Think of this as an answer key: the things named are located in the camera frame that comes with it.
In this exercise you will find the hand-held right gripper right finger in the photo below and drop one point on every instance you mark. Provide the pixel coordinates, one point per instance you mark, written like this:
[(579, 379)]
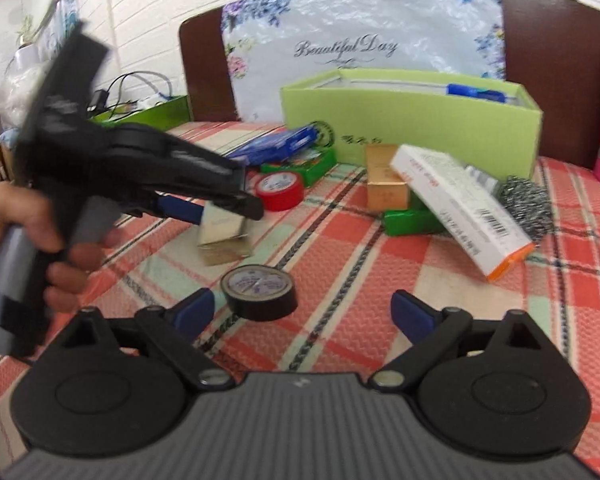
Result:
[(410, 310)]

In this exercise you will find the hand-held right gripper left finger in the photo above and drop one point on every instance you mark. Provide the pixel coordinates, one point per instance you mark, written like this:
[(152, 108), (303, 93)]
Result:
[(195, 310)]

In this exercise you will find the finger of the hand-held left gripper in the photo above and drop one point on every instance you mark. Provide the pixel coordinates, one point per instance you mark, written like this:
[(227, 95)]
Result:
[(180, 210), (240, 205)]

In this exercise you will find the long blue gold box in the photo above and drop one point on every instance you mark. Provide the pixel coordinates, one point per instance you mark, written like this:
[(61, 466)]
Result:
[(225, 230)]

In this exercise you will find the light green cardboard box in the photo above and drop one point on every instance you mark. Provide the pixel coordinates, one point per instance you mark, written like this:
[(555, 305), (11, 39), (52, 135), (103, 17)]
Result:
[(430, 125)]

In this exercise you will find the dark blue box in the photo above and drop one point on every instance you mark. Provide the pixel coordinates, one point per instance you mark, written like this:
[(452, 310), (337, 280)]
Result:
[(475, 93)]

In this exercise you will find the person's left hand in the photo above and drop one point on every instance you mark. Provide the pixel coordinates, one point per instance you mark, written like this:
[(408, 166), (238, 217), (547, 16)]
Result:
[(15, 205)]

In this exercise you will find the green cardboard tray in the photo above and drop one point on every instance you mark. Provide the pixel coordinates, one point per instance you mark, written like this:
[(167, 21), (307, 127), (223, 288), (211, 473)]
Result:
[(150, 115)]

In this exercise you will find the red tape roll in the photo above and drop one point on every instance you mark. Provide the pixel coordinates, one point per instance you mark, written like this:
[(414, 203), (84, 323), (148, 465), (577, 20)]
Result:
[(290, 197)]

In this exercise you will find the black tape roll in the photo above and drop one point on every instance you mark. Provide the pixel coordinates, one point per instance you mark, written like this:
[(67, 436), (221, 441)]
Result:
[(260, 307)]

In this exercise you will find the blue medicine box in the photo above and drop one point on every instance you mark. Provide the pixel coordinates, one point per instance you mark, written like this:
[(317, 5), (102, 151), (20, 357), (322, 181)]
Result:
[(280, 142)]

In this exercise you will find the small green box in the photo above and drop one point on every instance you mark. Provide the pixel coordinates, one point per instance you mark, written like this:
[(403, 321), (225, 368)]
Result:
[(410, 222), (315, 167)]

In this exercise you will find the plaid bedsheet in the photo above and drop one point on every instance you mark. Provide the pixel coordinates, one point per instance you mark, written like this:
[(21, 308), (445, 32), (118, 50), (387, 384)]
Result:
[(330, 260)]

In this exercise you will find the small gold orange box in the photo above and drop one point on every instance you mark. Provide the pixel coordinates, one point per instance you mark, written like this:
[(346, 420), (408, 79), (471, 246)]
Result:
[(385, 190)]

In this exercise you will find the white box with orange end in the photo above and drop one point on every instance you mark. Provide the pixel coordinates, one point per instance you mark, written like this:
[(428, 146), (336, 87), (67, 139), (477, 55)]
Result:
[(455, 195)]

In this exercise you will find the steel wool scourer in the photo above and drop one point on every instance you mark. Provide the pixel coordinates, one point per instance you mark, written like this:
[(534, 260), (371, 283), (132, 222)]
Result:
[(527, 210)]

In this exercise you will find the floral plastic bag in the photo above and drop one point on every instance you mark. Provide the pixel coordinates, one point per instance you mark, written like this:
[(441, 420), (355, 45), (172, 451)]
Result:
[(355, 20)]

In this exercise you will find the brown wooden headboard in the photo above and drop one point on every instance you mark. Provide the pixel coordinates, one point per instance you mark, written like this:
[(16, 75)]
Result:
[(555, 60)]

